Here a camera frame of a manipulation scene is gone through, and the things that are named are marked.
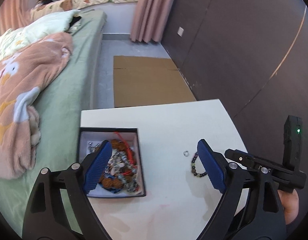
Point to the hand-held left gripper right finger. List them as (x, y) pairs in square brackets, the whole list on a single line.
[(210, 167)]

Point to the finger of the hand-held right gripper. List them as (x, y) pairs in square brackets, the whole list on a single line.
[(237, 156)]

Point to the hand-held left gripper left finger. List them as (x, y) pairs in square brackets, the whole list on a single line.
[(99, 167)]

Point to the black jewelry box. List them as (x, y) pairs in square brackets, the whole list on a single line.
[(141, 170)]

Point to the person's right hand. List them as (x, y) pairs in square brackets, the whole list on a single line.
[(290, 207)]

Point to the bed with green sheet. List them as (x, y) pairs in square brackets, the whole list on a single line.
[(76, 80)]

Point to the flat cardboard sheet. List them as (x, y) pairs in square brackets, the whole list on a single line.
[(149, 80)]

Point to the pink duck print blanket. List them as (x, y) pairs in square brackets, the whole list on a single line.
[(31, 80)]

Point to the dark brown wardrobe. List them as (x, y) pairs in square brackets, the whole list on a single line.
[(243, 42)]

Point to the light green pillow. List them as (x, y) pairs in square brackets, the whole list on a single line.
[(49, 22)]

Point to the cream bear print blanket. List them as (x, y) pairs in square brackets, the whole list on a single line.
[(81, 2)]

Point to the pink curtain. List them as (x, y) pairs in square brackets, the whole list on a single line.
[(151, 10), (11, 12)]

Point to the white wall socket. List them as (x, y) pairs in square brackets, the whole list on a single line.
[(180, 31)]

